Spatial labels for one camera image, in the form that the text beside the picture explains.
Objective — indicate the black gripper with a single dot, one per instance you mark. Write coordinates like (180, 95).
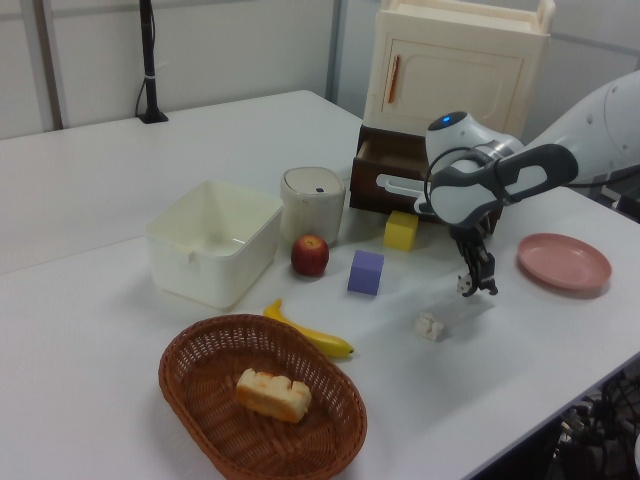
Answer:
(467, 242)

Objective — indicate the panda toy figure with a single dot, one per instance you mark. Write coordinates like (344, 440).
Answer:
(463, 284)

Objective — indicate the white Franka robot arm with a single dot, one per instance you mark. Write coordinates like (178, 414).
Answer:
(525, 170)

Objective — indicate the open wooden drawer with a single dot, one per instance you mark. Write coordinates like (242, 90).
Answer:
(370, 185)

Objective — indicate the red toy apple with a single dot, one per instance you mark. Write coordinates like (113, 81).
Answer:
(310, 256)

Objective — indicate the yellow toy banana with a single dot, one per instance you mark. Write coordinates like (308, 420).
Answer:
(320, 340)

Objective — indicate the toy bread loaf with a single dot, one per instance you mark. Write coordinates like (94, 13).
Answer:
(272, 397)

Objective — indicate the crumpled paper ball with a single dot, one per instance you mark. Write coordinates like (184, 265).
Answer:
(429, 327)

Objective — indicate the pink plate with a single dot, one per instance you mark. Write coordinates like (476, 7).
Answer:
(565, 260)

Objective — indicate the yellow cube block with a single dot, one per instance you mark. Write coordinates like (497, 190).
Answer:
(400, 230)

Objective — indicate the purple cube block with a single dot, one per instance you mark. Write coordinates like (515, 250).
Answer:
(365, 272)

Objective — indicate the dark wood cabinet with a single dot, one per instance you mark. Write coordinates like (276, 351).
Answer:
(395, 132)

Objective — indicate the small cream lidded trash can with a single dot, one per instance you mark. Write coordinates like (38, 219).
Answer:
(312, 210)

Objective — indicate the cream plastic storage box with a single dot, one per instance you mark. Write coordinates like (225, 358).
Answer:
(450, 75)

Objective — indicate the cream plastic bin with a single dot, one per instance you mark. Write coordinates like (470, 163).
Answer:
(210, 270)

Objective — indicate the brown wicker basket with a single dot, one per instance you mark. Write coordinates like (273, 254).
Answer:
(225, 435)

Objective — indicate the black camera stand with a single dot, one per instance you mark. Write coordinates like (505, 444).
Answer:
(148, 65)

